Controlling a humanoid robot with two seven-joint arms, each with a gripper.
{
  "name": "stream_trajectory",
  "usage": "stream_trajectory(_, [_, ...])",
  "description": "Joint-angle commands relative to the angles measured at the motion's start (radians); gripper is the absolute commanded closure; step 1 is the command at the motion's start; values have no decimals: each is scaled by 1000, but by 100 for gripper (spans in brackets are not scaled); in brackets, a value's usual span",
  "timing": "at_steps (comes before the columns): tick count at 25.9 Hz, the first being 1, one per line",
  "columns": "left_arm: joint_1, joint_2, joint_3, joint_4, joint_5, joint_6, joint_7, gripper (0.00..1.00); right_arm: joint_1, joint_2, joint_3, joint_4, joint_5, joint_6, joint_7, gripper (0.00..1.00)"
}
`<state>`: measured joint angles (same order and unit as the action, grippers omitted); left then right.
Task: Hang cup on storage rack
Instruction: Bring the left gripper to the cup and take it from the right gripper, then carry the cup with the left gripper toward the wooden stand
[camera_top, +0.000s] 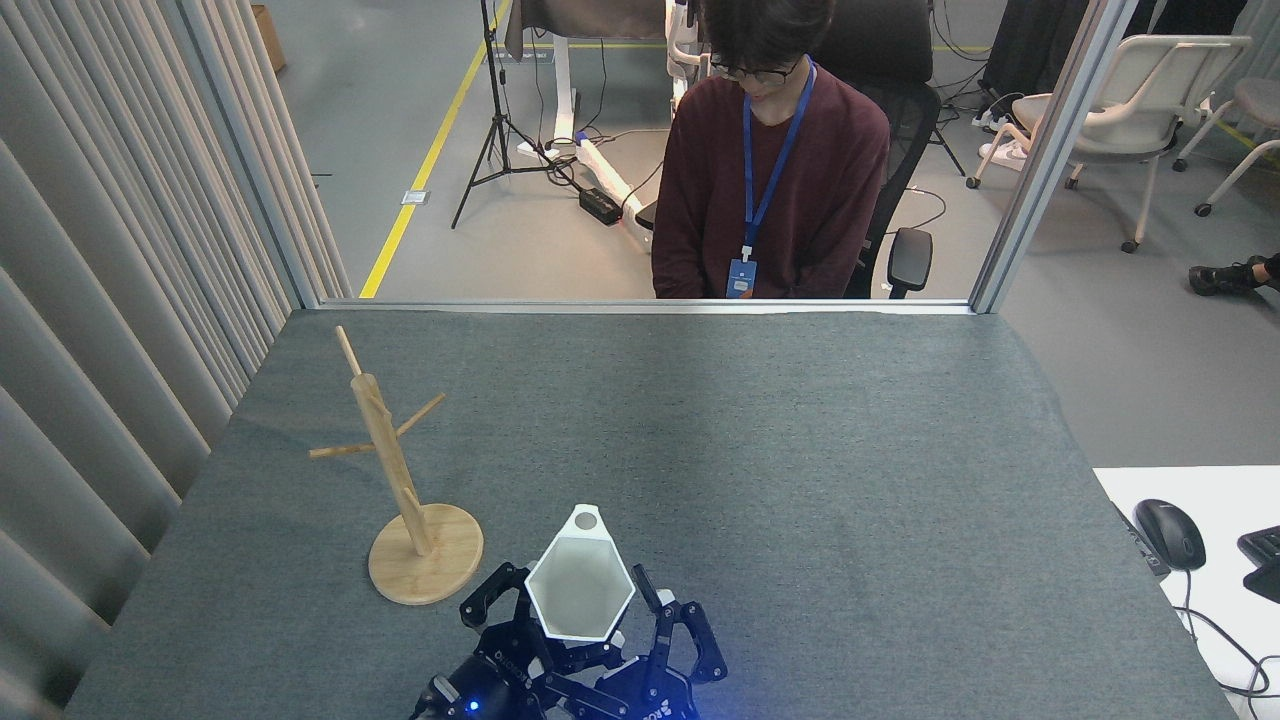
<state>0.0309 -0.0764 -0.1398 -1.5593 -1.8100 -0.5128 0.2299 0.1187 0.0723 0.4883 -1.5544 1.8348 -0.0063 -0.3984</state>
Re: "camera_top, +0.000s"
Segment black shoe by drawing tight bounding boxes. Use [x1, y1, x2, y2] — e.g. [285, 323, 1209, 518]
[1188, 254, 1280, 298]

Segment person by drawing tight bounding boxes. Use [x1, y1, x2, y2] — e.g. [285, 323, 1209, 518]
[650, 0, 893, 299]

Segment white desk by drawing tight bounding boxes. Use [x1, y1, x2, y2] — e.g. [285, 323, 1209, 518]
[1092, 465, 1280, 720]

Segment white stand on wheels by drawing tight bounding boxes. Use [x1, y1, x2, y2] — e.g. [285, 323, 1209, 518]
[515, 35, 661, 236]

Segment black mouse cable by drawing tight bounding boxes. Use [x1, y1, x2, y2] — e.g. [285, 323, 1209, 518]
[1180, 570, 1280, 701]

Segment black keyboard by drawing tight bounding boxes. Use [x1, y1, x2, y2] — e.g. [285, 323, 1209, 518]
[1237, 525, 1280, 605]

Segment black office chair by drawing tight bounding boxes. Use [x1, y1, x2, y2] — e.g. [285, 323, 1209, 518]
[635, 0, 943, 300]

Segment beige pleated curtain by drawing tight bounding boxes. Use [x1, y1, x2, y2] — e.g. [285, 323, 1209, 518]
[0, 0, 353, 720]

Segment silver frame post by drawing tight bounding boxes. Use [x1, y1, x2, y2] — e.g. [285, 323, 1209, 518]
[165, 0, 321, 309]
[968, 0, 1141, 315]

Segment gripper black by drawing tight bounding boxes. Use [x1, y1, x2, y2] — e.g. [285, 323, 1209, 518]
[533, 564, 729, 720]
[412, 562, 553, 720]

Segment grey felt table cover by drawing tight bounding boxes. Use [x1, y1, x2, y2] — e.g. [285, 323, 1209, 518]
[62, 308, 1241, 720]

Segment black flat device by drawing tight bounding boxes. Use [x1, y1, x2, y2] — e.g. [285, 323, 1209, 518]
[1113, 503, 1172, 580]

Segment black computer mouse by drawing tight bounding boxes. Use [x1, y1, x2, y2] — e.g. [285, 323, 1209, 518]
[1133, 498, 1208, 573]

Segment cardboard box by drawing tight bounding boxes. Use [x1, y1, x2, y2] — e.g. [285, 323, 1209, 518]
[250, 5, 288, 73]

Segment white office chair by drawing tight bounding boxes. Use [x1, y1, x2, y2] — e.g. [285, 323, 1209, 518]
[966, 35, 1253, 254]
[1172, 78, 1280, 219]

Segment blue lanyard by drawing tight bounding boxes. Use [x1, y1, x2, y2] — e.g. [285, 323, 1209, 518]
[740, 60, 818, 263]

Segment white hexagonal cup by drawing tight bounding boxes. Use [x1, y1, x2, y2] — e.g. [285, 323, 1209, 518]
[524, 504, 637, 644]

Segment black-rimmed glasses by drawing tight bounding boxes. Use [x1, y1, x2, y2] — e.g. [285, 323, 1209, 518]
[708, 55, 803, 87]

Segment wooden cup rack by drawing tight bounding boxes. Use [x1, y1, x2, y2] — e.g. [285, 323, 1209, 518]
[308, 325, 485, 607]

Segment black tripod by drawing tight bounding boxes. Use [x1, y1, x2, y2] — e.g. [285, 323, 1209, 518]
[450, 0, 586, 231]

